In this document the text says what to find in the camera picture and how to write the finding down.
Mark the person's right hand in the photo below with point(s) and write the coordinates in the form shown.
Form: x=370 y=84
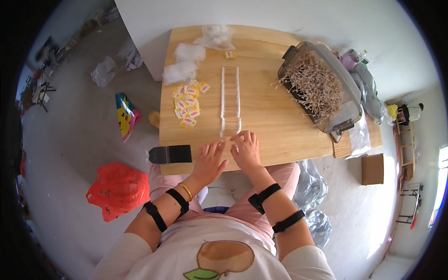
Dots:
x=248 y=154

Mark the person's left hand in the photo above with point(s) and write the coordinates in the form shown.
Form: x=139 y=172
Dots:
x=206 y=168

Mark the person's right fingers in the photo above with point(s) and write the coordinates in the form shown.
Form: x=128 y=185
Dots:
x=247 y=138

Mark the row of cotton swabs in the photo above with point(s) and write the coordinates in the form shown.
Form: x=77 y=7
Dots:
x=230 y=98

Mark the wooden table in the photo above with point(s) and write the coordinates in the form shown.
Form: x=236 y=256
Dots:
x=273 y=115

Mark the person's legs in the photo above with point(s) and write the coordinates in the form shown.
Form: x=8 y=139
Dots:
x=280 y=178

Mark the black wrist band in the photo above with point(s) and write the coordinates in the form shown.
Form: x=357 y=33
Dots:
x=288 y=221
x=264 y=196
x=155 y=216
x=178 y=201

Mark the pile of yellow packets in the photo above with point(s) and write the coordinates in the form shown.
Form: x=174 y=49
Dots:
x=187 y=103

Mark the black flat brush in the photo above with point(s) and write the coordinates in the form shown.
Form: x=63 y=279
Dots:
x=173 y=154

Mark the gold bangle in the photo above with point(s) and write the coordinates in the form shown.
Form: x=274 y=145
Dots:
x=186 y=190

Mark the heap of wooden swabs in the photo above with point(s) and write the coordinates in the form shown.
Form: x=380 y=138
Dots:
x=313 y=85

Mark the yellow packet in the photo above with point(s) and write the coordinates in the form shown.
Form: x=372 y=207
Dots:
x=229 y=54

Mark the silver plastic bags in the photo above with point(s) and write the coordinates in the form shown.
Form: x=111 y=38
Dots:
x=313 y=199

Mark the white cotton wad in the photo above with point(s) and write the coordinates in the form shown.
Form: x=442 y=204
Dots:
x=179 y=72
x=189 y=52

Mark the tan slipper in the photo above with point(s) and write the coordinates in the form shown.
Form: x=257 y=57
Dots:
x=154 y=119

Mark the clear bag of cotton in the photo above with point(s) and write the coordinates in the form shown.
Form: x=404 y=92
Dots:
x=215 y=36

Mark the clear plastic bin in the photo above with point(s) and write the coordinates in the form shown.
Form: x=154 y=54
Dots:
x=346 y=98

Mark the clear plastic sheet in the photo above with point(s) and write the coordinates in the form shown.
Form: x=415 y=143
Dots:
x=358 y=136

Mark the person's body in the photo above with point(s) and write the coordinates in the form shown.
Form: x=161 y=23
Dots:
x=217 y=252

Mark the cartoon print bag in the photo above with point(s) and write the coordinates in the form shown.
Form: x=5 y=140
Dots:
x=125 y=115

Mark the purple bottle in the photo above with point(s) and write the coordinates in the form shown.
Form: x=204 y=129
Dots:
x=349 y=62

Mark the brown cardboard box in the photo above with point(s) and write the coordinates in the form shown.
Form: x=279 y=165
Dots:
x=372 y=169

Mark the grey plastic bag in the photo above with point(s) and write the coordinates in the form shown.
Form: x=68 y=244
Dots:
x=369 y=91

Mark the red plastic bag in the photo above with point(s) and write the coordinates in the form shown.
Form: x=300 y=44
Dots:
x=117 y=190

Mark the white crumpled bags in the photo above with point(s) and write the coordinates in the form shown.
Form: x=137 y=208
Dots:
x=131 y=56

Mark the yellow bag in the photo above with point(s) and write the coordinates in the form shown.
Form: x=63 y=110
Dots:
x=392 y=112

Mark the wooden shelf rack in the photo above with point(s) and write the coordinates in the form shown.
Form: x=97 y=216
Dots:
x=406 y=147

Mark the clear plastic bag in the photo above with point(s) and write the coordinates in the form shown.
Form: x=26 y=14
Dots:
x=103 y=71

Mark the black metal stand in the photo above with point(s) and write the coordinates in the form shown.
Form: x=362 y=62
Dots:
x=410 y=203

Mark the black metal rack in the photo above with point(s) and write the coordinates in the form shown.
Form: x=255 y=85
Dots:
x=44 y=96

